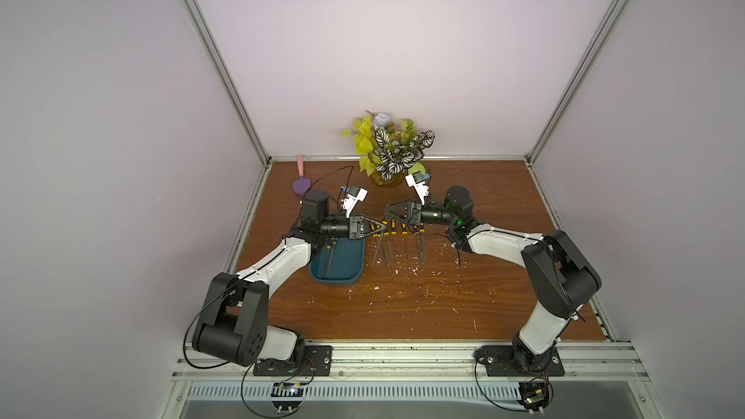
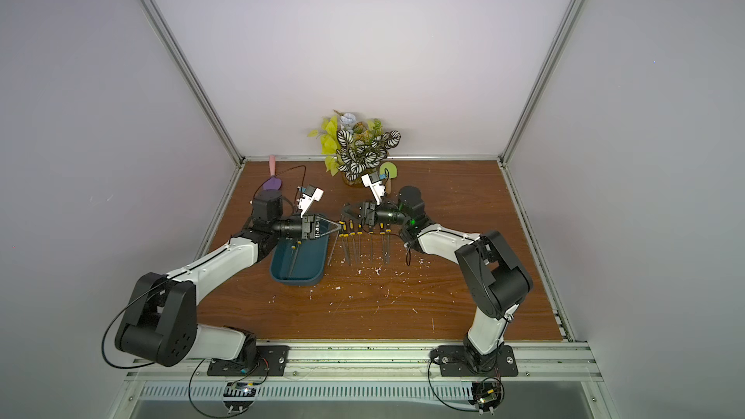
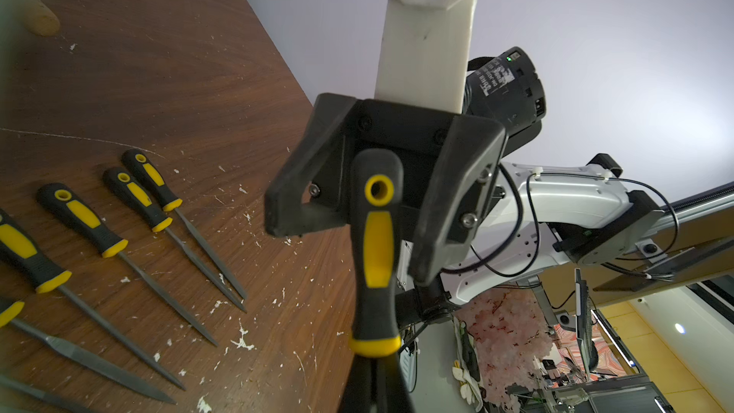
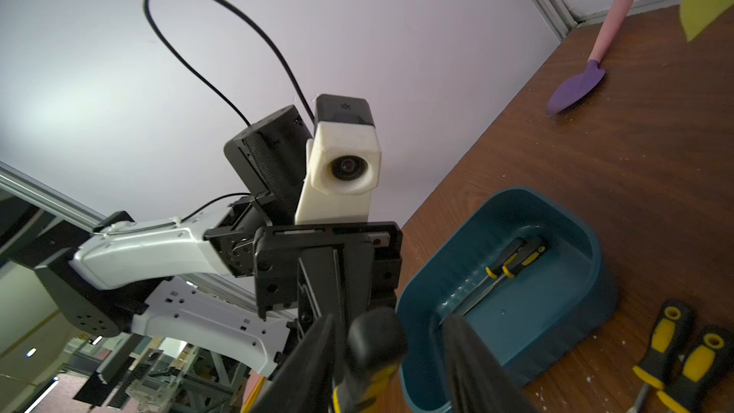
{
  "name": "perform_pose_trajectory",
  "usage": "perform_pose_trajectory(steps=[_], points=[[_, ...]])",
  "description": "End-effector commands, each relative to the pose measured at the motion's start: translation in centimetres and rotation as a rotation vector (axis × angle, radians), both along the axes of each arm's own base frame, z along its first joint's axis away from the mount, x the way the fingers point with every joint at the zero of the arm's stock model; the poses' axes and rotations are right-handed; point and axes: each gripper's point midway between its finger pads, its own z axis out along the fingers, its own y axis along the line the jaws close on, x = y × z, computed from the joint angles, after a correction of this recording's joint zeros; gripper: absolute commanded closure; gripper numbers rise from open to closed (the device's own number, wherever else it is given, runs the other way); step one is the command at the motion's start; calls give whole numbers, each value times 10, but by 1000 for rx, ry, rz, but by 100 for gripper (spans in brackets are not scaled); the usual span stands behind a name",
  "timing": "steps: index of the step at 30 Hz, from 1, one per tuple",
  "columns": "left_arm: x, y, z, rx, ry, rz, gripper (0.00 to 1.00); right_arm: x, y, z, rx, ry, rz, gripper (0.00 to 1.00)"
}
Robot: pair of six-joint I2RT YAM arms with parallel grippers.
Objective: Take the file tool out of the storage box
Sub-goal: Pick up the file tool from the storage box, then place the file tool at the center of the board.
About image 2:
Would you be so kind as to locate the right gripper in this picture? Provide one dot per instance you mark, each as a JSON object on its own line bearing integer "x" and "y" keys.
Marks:
{"x": 370, "y": 214}

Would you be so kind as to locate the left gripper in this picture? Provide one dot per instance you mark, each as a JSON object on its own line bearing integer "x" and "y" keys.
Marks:
{"x": 328, "y": 225}

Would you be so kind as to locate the teal plastic storage box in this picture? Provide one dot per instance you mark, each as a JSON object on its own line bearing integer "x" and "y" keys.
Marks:
{"x": 310, "y": 266}

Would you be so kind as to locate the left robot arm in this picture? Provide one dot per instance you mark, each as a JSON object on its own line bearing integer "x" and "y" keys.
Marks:
{"x": 160, "y": 323}

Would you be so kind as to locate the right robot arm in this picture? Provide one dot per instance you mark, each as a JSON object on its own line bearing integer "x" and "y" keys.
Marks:
{"x": 496, "y": 278}

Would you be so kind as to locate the potted plant in glass vase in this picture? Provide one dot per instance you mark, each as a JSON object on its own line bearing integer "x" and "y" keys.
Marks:
{"x": 353, "y": 147}

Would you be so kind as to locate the purple heart-shaped spatula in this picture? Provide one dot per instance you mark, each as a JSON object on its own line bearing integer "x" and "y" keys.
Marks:
{"x": 273, "y": 183}

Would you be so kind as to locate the left controller board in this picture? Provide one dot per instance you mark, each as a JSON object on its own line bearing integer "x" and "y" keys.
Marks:
{"x": 237, "y": 397}

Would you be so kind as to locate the controller board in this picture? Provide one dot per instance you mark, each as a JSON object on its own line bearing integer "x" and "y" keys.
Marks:
{"x": 237, "y": 397}
{"x": 488, "y": 395}

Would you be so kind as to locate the right controller board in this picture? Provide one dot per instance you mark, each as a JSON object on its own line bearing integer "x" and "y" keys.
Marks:
{"x": 488, "y": 395}

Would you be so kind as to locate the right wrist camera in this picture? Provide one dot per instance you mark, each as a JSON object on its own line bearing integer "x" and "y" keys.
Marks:
{"x": 376, "y": 184}

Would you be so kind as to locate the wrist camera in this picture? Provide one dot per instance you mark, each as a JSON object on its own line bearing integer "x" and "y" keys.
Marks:
{"x": 307, "y": 196}
{"x": 376, "y": 184}

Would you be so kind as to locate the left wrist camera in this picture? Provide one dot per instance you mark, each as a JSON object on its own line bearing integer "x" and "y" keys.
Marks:
{"x": 307, "y": 196}

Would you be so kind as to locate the green spatula wooden handle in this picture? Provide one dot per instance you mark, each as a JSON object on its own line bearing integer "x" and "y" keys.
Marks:
{"x": 387, "y": 171}

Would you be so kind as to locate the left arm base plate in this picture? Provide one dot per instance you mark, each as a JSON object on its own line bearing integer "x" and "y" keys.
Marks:
{"x": 268, "y": 360}

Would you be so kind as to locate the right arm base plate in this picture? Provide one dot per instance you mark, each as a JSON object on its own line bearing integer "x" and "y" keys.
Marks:
{"x": 461, "y": 360}

